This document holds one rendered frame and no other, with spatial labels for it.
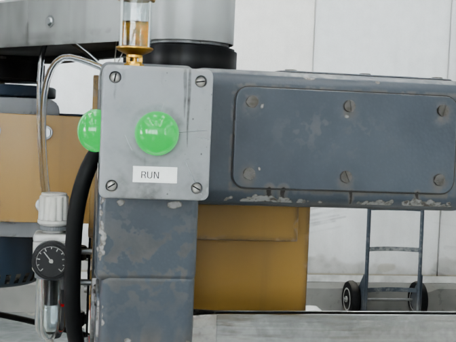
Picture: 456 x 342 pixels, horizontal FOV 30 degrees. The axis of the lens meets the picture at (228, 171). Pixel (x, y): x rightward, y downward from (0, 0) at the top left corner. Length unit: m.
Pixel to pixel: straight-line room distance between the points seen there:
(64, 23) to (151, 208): 0.29
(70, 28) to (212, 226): 0.25
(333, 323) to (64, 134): 0.38
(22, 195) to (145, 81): 0.45
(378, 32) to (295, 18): 0.61
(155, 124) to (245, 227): 0.34
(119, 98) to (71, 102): 5.22
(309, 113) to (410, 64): 5.59
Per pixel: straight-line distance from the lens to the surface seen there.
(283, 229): 0.90
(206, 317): 0.81
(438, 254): 6.40
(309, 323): 0.83
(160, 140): 0.56
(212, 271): 0.94
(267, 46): 5.94
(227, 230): 0.89
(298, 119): 0.65
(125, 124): 0.58
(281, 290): 0.96
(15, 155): 1.01
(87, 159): 0.64
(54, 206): 0.84
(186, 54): 0.74
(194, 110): 0.58
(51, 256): 0.83
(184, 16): 0.75
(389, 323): 0.86
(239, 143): 0.64
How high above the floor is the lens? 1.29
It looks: 3 degrees down
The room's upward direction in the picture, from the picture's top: 2 degrees clockwise
